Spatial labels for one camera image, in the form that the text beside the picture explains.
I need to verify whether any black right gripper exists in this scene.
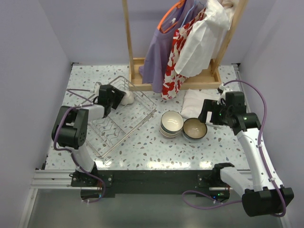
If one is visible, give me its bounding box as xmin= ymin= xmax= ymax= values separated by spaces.
xmin=198 ymin=99 xmax=231 ymax=126

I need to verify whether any blue floral bowl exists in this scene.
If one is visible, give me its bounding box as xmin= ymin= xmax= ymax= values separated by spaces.
xmin=182 ymin=118 xmax=208 ymax=142

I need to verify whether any teal and white bowl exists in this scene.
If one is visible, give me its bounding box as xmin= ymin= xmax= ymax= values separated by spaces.
xmin=160 ymin=111 xmax=184 ymax=134

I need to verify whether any white ribbed bowl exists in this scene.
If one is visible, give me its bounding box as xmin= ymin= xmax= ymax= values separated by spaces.
xmin=188 ymin=139 xmax=202 ymax=143

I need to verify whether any beige bowl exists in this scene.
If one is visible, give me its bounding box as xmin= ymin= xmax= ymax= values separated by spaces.
xmin=160 ymin=129 xmax=180 ymax=136

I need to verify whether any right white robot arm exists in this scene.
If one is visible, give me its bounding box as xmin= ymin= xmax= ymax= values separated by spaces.
xmin=199 ymin=92 xmax=294 ymax=217

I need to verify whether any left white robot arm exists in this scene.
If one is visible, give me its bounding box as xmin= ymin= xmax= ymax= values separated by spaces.
xmin=51 ymin=85 xmax=127 ymax=186

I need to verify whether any wooden clothes rack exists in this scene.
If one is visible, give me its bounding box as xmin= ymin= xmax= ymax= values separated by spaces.
xmin=122 ymin=0 xmax=250 ymax=92

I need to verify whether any folded white cloth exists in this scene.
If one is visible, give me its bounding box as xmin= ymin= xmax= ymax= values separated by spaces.
xmin=180 ymin=89 xmax=219 ymax=119

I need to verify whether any red white floral garment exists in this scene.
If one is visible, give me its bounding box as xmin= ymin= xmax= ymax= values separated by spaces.
xmin=161 ymin=7 xmax=206 ymax=100

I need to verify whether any purple shirt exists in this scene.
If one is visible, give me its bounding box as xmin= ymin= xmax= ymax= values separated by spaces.
xmin=139 ymin=0 xmax=193 ymax=93

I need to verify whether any white hanging garment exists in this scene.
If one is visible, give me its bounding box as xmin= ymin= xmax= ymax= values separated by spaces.
xmin=175 ymin=0 xmax=239 ymax=78

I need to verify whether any orange hanger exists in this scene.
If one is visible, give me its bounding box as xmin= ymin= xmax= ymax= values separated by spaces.
xmin=157 ymin=0 xmax=187 ymax=34

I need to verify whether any blue hanger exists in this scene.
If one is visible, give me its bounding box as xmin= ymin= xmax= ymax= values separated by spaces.
xmin=180 ymin=0 xmax=206 ymax=27

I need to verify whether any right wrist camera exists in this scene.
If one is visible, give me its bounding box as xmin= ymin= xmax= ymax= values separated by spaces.
xmin=217 ymin=84 xmax=233 ymax=105

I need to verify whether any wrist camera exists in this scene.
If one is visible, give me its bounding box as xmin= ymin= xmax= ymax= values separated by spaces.
xmin=90 ymin=82 xmax=102 ymax=96
xmin=217 ymin=84 xmax=233 ymax=105

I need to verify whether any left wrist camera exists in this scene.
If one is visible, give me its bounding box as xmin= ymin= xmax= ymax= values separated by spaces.
xmin=90 ymin=82 xmax=102 ymax=96

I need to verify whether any wire dish rack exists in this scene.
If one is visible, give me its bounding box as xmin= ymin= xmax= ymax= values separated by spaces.
xmin=85 ymin=76 xmax=156 ymax=163

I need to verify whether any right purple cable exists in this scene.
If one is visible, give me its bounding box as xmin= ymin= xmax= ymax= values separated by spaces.
xmin=181 ymin=79 xmax=288 ymax=217

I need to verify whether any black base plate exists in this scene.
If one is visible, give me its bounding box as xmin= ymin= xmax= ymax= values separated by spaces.
xmin=69 ymin=170 xmax=230 ymax=202

